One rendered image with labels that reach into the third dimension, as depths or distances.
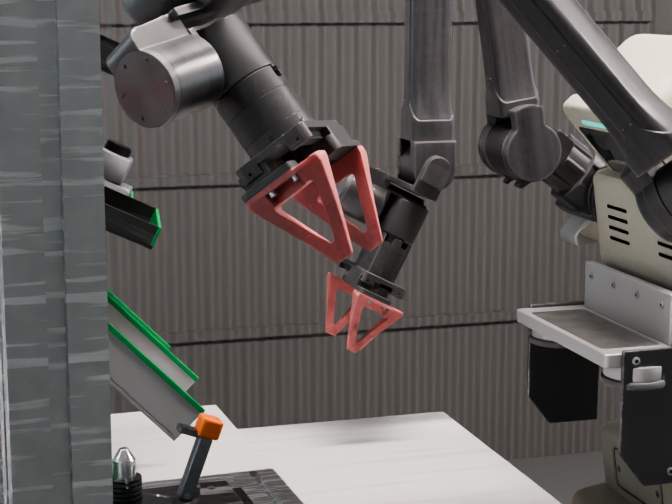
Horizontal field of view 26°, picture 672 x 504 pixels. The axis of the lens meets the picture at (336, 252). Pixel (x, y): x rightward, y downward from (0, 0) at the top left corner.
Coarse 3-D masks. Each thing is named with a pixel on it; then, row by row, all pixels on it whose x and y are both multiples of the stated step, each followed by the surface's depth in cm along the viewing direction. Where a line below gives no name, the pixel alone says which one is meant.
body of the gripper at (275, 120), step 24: (264, 72) 109; (240, 96) 109; (264, 96) 109; (288, 96) 110; (240, 120) 109; (264, 120) 109; (288, 120) 109; (312, 120) 110; (264, 144) 109; (288, 144) 106; (312, 144) 110; (240, 168) 107
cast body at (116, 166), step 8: (112, 144) 162; (120, 144) 163; (104, 152) 161; (112, 152) 161; (120, 152) 162; (128, 152) 162; (104, 160) 161; (112, 160) 161; (120, 160) 161; (128, 160) 161; (104, 168) 161; (112, 168) 161; (120, 168) 161; (128, 168) 162; (104, 176) 161; (112, 176) 161; (120, 176) 161; (104, 184) 161; (112, 184) 161; (120, 184) 163; (120, 192) 161; (128, 192) 162
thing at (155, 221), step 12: (108, 192) 155; (108, 204) 155; (120, 204) 156; (132, 204) 156; (144, 204) 156; (108, 216) 143; (120, 216) 143; (132, 216) 143; (144, 216) 156; (156, 216) 151; (108, 228) 143; (120, 228) 143; (132, 228) 143; (144, 228) 144; (156, 228) 144; (132, 240) 144; (144, 240) 144
